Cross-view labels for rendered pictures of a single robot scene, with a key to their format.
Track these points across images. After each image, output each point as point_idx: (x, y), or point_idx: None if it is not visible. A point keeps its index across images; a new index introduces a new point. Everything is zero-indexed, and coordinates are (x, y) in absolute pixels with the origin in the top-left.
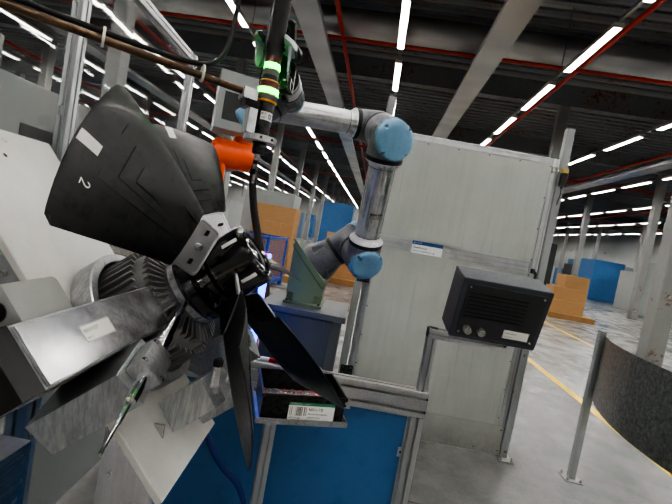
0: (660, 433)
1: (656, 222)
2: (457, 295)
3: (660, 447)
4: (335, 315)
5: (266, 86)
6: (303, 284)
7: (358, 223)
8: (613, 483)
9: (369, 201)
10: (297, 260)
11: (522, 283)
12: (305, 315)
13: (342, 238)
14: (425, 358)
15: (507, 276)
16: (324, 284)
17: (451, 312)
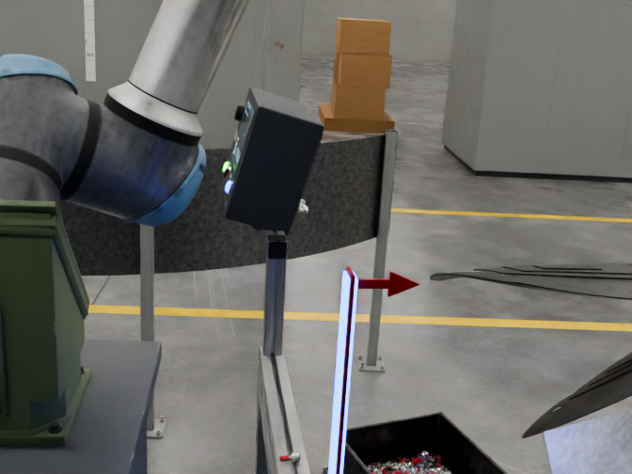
0: (69, 236)
1: None
2: (301, 162)
3: (74, 253)
4: (143, 354)
5: None
6: (70, 341)
7: (194, 74)
8: None
9: (242, 7)
10: (58, 276)
11: (291, 102)
12: (148, 409)
13: (69, 132)
14: (284, 295)
15: (270, 98)
16: (88, 299)
17: (284, 196)
